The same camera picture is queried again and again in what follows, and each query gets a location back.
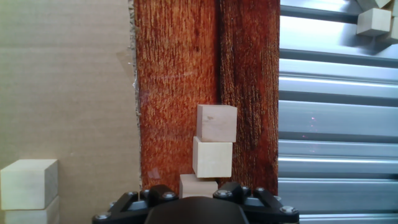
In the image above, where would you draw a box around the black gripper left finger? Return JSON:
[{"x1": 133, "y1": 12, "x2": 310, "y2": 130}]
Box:
[{"x1": 92, "y1": 184, "x2": 180, "y2": 224}]

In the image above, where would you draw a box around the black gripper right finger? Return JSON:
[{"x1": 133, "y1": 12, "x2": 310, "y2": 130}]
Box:
[{"x1": 213, "y1": 182, "x2": 300, "y2": 224}]

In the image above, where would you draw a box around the brown cardboard sheet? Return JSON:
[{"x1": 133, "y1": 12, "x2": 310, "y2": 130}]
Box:
[{"x1": 0, "y1": 0, "x2": 142, "y2": 224}]

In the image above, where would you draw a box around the dark red wooden board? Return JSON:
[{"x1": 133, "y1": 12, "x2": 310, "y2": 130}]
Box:
[{"x1": 129, "y1": 0, "x2": 280, "y2": 197}]

